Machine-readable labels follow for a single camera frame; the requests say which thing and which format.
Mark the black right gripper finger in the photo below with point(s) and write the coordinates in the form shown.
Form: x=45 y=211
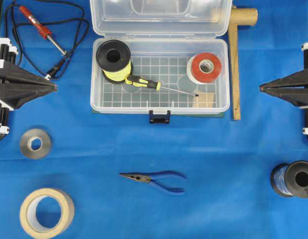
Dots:
x=298 y=79
x=296 y=96

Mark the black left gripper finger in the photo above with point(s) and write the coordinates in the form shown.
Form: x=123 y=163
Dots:
x=17 y=96
x=15 y=74

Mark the yellow black screwdriver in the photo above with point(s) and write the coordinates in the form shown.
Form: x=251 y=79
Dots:
x=138 y=81

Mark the clear plastic toolbox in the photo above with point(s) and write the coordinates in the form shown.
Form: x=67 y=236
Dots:
x=162 y=36

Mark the red soldering iron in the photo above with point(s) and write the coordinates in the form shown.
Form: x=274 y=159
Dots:
x=43 y=31

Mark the grey tape roll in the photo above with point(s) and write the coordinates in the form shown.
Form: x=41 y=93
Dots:
x=35 y=144

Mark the wooden mallet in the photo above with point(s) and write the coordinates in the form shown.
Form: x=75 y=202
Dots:
x=238 y=17

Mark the blue table cloth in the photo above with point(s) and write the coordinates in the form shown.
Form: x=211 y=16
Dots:
x=195 y=178

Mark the small wooden block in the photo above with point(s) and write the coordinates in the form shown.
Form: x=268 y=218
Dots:
x=204 y=100

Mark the red tape roll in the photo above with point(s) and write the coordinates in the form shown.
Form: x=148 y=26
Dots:
x=203 y=68

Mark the beige masking tape roll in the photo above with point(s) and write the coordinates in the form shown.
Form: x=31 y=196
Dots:
x=46 y=213

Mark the blue wire spool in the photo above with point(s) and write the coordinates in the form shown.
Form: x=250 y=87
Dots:
x=290 y=180

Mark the yellow wire spool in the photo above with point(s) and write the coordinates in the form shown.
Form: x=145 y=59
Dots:
x=114 y=59

